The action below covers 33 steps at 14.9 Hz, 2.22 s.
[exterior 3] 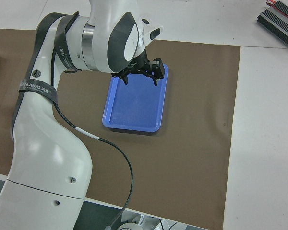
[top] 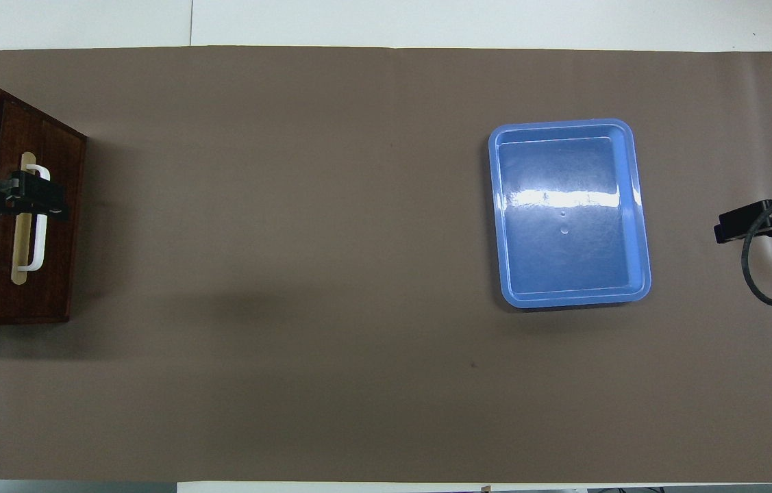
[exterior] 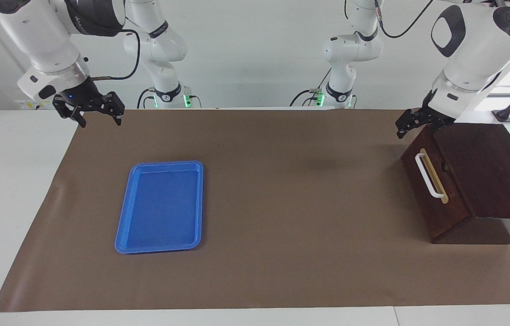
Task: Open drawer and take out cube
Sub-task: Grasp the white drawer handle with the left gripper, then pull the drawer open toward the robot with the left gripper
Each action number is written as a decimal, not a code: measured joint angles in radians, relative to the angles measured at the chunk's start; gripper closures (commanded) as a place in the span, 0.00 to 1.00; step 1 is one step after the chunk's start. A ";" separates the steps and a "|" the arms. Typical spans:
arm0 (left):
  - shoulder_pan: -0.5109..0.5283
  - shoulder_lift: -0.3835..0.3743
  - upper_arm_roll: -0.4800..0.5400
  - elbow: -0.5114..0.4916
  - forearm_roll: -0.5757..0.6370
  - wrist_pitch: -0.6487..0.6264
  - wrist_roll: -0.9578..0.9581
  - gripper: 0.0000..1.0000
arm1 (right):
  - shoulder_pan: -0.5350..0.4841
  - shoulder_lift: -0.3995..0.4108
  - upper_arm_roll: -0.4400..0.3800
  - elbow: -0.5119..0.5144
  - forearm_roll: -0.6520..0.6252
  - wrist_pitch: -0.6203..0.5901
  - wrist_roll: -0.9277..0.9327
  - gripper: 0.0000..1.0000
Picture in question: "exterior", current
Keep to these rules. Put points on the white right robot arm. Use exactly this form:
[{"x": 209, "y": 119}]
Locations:
[{"x": 46, "y": 40}]

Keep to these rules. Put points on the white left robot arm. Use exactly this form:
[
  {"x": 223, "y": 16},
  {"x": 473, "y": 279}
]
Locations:
[{"x": 476, "y": 50}]

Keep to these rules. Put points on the brown paper table mat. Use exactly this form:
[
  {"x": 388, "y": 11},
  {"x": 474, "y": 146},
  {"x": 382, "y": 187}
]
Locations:
[{"x": 282, "y": 226}]

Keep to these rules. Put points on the white wall socket strip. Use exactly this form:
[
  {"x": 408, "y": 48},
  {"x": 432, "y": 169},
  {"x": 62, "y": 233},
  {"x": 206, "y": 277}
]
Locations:
[{"x": 28, "y": 104}]

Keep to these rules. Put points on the dark brown wooden cabinet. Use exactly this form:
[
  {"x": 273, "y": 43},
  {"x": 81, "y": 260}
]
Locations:
[{"x": 494, "y": 167}]

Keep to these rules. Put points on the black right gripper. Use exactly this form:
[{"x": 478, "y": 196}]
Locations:
[{"x": 83, "y": 97}]

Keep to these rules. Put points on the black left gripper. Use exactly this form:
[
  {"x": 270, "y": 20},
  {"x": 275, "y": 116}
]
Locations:
[{"x": 429, "y": 103}]

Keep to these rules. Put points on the dark wooden drawer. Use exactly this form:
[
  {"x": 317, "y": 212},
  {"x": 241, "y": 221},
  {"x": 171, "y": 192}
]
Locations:
[{"x": 440, "y": 213}]

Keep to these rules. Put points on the blue plastic tray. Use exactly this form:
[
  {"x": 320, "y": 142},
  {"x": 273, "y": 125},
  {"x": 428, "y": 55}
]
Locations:
[{"x": 162, "y": 208}]

